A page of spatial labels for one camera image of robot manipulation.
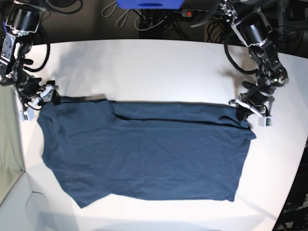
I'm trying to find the blue plastic bin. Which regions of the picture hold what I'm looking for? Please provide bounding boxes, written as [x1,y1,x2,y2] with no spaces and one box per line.
[116,0,184,9]

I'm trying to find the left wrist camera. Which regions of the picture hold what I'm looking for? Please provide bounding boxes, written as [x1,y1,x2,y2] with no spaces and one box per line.
[258,116,273,127]

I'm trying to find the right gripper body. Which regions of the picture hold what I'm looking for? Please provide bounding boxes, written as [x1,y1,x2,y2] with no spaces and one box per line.
[15,80,58,111]

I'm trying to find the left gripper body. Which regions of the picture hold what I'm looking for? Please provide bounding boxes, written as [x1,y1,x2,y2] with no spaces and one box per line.
[229,92,275,117]

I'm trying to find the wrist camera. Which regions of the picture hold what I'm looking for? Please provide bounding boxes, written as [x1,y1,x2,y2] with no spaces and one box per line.
[19,110,36,121]
[258,116,273,127]

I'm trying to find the black power strip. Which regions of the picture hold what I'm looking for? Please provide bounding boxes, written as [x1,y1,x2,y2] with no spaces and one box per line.
[180,9,210,19]

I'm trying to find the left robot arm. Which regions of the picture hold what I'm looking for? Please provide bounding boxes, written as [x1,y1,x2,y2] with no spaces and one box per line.
[191,0,289,122]

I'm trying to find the dark blue t-shirt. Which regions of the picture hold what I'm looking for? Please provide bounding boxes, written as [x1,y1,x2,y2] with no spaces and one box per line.
[38,98,255,207]

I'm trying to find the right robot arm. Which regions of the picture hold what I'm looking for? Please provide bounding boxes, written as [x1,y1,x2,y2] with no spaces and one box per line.
[0,0,61,114]

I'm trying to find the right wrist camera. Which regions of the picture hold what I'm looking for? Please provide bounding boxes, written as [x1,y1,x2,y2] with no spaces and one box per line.
[19,110,36,121]

